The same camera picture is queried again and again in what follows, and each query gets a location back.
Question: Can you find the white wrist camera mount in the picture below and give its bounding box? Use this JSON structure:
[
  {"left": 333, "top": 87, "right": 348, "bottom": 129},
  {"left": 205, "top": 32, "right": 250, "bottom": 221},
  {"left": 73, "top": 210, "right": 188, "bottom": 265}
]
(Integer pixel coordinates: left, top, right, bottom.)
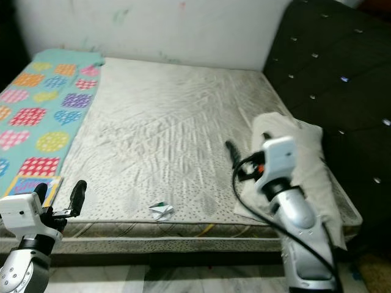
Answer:
[
  {"left": 261, "top": 136, "right": 295, "bottom": 183},
  {"left": 0, "top": 193, "right": 59, "bottom": 239}
]

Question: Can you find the teal blanket with colourful shapes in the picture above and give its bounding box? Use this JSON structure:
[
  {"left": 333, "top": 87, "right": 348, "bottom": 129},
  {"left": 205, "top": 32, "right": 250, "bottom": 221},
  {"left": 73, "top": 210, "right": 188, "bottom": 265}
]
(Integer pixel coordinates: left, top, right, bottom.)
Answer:
[{"left": 0, "top": 50, "right": 104, "bottom": 202}]

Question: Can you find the colourful children's picture book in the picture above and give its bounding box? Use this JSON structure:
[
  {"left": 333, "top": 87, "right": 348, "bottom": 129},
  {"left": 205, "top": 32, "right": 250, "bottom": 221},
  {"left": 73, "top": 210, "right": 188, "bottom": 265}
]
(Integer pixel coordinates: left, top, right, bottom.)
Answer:
[{"left": 3, "top": 175, "right": 63, "bottom": 208}]

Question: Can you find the white quilted patterned mattress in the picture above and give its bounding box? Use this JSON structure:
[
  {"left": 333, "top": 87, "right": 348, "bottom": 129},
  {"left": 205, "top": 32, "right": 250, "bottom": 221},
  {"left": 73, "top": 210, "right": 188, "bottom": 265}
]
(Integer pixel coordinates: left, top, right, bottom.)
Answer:
[{"left": 0, "top": 58, "right": 362, "bottom": 240}]

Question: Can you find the black tufted headboard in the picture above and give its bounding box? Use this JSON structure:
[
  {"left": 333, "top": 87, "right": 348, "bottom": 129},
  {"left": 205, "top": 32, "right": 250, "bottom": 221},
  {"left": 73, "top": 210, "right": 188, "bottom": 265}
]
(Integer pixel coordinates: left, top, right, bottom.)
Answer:
[{"left": 263, "top": 0, "right": 391, "bottom": 245}]

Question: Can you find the white pillow with black lettering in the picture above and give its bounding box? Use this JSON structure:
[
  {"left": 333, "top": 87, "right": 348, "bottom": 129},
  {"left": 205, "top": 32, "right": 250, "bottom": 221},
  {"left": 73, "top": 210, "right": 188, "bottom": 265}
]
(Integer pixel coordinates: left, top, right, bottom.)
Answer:
[{"left": 233, "top": 112, "right": 362, "bottom": 250}]

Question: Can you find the grey patterned bed base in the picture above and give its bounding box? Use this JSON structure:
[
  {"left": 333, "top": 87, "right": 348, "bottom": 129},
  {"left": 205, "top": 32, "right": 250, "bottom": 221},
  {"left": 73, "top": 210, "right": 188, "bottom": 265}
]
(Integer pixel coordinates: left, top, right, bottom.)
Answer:
[{"left": 0, "top": 235, "right": 288, "bottom": 256}]

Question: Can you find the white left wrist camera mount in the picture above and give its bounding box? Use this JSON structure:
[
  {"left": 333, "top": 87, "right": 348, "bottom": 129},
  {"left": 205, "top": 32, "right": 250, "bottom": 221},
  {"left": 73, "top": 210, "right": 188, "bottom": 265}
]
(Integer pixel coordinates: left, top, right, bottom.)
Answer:
[{"left": 0, "top": 193, "right": 59, "bottom": 239}]

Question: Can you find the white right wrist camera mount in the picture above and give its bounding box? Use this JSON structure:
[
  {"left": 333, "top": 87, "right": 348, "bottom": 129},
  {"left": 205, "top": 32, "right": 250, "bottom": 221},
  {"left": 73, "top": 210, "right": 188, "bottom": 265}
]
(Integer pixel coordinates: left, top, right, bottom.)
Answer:
[{"left": 261, "top": 136, "right": 295, "bottom": 183}]

